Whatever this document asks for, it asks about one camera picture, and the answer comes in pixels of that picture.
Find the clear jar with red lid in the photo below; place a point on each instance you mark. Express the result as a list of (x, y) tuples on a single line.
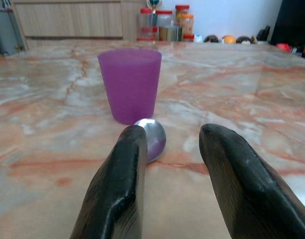
[(164, 18), (145, 21)]

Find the shiny metal tin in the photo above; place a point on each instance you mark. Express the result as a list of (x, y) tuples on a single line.
[(171, 33)]

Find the wooden cabinet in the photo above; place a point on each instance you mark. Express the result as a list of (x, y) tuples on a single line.
[(72, 20)]

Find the grey storage unit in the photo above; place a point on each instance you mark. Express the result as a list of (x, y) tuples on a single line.
[(5, 32)]

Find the purple plastic cup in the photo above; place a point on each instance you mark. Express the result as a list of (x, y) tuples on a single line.
[(130, 84)]

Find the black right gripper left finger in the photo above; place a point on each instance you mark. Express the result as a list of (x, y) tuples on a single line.
[(117, 184)]

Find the orange round fruit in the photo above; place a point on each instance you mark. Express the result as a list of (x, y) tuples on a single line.
[(229, 39)]

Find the yellow-filled jar with red lid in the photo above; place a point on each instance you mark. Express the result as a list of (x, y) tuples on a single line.
[(181, 13)]

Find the small red object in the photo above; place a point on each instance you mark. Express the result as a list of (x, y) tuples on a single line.
[(283, 46)]

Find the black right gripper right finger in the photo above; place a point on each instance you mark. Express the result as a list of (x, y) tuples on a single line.
[(247, 189)]

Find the short jar with red lid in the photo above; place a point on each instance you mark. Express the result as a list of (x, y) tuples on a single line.
[(188, 37)]

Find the silver metal spoon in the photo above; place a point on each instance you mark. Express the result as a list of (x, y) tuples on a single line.
[(155, 139)]

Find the black furniture panel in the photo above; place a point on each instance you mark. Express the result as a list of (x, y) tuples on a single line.
[(292, 22)]

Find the orange-filled jar with orange lid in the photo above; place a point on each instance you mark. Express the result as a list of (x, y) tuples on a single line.
[(187, 23)]

